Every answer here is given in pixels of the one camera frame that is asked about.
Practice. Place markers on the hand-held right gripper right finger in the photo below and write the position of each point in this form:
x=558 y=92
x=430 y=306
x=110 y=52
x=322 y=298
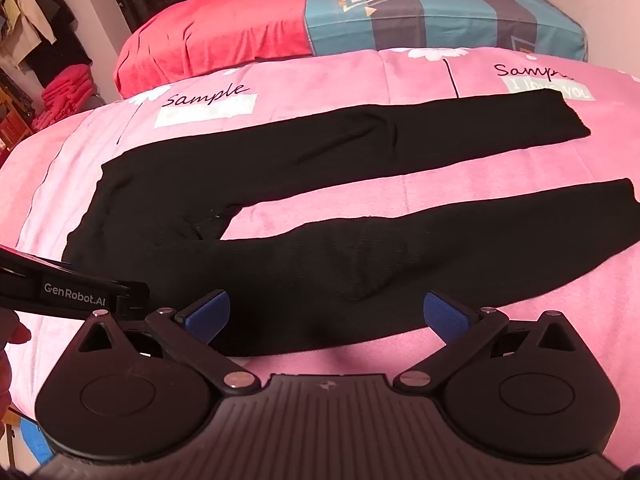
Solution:
x=445 y=316

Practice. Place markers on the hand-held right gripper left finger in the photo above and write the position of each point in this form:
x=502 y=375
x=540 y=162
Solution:
x=209 y=311

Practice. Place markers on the black pants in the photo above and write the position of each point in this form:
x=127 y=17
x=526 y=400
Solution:
x=310 y=270

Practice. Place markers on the person's left hand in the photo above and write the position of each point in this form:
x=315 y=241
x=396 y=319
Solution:
x=14 y=332

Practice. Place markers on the pink printed blanket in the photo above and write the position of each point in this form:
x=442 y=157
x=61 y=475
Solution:
x=450 y=195

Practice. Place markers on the wooden shelf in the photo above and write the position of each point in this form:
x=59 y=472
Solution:
x=12 y=120

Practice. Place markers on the red cloth pile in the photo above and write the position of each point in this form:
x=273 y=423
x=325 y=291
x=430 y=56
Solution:
x=67 y=95

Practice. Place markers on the hanging clothes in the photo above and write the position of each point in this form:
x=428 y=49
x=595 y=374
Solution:
x=45 y=45

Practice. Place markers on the red blanket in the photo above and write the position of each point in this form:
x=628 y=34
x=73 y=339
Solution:
x=215 y=30

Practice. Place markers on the blue grey striped pillow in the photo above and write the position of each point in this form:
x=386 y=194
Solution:
x=450 y=10

